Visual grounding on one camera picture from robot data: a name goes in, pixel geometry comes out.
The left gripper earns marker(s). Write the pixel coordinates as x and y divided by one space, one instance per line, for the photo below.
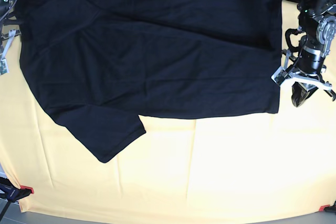
310 63

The dark navy T-shirt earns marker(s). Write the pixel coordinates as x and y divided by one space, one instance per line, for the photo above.
96 66

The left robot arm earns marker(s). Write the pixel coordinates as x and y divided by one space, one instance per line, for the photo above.
316 30

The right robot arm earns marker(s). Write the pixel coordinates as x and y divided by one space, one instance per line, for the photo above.
7 18

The yellow table cloth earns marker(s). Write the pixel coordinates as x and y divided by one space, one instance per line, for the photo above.
249 168

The right red-tipped table clamp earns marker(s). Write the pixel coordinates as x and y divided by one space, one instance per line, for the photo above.
328 208

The red-tipped table clamp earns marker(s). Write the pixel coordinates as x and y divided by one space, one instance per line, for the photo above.
328 208
13 194

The left red-tipped table clamp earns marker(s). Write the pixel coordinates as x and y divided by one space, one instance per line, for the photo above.
13 194

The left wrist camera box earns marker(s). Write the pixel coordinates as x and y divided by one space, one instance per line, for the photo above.
279 76

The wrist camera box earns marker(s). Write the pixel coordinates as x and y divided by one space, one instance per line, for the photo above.
4 66
279 76

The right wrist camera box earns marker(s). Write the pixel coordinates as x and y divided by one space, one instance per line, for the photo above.
4 66

